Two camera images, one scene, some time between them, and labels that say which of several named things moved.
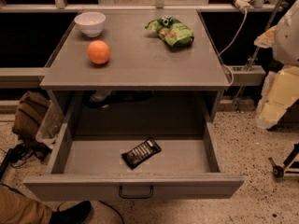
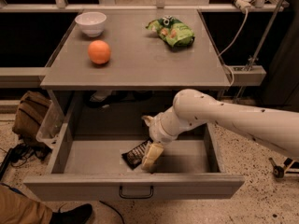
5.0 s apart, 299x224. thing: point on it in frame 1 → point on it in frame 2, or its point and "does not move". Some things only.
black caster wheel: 277,170 does not move
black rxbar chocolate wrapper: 141,153 does not move
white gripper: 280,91 → 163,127
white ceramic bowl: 91,23 does not move
